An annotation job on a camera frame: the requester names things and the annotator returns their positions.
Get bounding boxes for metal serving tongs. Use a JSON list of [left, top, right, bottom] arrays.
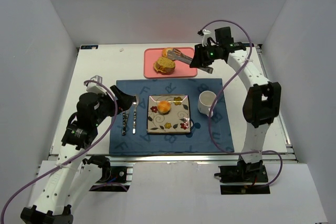
[[166, 48, 213, 74]]

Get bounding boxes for small round bread roll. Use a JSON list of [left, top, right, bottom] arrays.
[[157, 101, 171, 114]]

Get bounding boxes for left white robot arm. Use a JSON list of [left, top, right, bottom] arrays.
[[20, 81, 135, 223]]

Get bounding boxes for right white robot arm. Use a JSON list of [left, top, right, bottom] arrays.
[[190, 27, 281, 170]]

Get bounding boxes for sandwich bread loaf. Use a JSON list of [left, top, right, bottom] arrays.
[[153, 57, 176, 74]]

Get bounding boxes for pink serving tray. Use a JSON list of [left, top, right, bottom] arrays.
[[143, 48, 197, 79]]

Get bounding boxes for blue letter placemat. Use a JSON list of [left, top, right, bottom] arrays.
[[109, 78, 234, 156]]

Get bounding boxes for white ceramic mug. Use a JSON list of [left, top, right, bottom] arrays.
[[197, 91, 216, 117]]

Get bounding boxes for floral square plate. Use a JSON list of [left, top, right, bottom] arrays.
[[146, 94, 191, 135]]

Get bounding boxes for patterned handle spoon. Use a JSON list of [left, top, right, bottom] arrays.
[[132, 94, 140, 134]]

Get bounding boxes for patterned handle fork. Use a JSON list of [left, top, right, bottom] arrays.
[[121, 110, 129, 136]]

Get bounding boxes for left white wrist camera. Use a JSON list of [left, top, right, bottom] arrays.
[[84, 75, 108, 95]]

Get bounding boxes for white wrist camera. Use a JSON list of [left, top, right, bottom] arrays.
[[197, 29, 212, 47], [84, 75, 108, 95]]

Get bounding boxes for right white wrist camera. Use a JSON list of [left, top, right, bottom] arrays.
[[197, 29, 212, 47]]

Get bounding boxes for ring bagel bread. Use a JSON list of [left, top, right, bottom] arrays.
[[162, 48, 178, 61]]

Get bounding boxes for aluminium frame rail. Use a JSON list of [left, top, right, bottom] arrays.
[[49, 153, 297, 164]]

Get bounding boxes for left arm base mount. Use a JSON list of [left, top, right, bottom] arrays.
[[75, 155, 131, 192]]

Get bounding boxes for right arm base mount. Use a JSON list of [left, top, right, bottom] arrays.
[[214, 165, 270, 195]]

